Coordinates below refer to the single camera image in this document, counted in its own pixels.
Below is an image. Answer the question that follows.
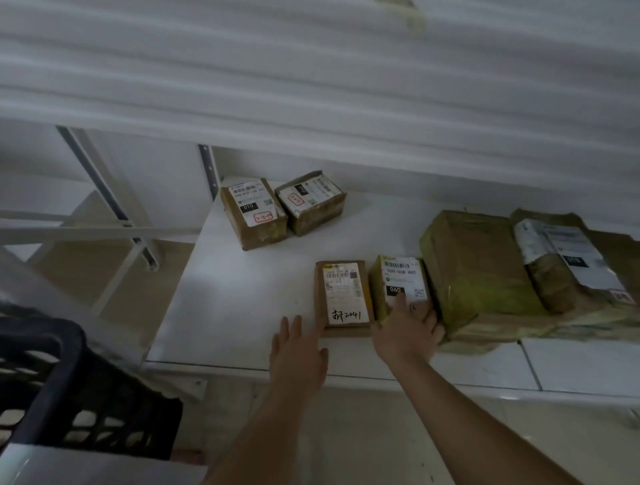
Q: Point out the person's left hand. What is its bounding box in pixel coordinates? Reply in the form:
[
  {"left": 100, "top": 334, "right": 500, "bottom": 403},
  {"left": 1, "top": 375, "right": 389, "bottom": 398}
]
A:
[{"left": 269, "top": 314, "right": 330, "bottom": 400}]

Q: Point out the black plastic basket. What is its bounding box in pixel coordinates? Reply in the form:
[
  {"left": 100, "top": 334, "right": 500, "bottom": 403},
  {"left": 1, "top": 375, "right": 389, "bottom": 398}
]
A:
[{"left": 0, "top": 304, "right": 183, "bottom": 460}]

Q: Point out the brown parcel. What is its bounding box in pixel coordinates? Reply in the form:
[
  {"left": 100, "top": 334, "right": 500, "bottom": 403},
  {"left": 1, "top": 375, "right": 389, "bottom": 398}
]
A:
[
  {"left": 220, "top": 177, "right": 289, "bottom": 252},
  {"left": 273, "top": 171, "right": 349, "bottom": 237}
]

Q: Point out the small green-taped box white label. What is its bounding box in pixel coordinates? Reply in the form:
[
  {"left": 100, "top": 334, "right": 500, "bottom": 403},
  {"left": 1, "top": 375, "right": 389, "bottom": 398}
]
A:
[{"left": 369, "top": 254, "right": 437, "bottom": 326}]

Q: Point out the person's right forearm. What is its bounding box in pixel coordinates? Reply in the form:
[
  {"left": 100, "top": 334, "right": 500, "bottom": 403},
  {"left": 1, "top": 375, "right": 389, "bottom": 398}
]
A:
[{"left": 395, "top": 357, "right": 583, "bottom": 485}]

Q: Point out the white handwritten paper sign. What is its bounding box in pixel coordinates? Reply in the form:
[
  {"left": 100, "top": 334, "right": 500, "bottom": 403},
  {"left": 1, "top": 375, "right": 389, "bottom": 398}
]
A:
[{"left": 0, "top": 443, "right": 209, "bottom": 485}]

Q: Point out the white metal shelving rack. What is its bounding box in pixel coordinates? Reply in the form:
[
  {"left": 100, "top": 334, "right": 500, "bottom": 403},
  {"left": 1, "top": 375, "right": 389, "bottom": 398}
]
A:
[{"left": 0, "top": 0, "right": 640, "bottom": 416}]

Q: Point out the person's left forearm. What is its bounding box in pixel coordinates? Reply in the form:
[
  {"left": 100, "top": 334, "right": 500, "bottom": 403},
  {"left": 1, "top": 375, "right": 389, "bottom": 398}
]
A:
[{"left": 207, "top": 387, "right": 326, "bottom": 485}]

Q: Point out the small box handwritten white label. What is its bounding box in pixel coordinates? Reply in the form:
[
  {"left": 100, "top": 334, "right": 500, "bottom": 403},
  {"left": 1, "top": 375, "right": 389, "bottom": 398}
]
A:
[{"left": 313, "top": 259, "right": 375, "bottom": 338}]

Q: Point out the person's right hand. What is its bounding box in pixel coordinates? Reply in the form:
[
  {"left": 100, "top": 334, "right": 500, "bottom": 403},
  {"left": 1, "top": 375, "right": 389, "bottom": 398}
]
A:
[{"left": 372, "top": 292, "right": 447, "bottom": 368}]

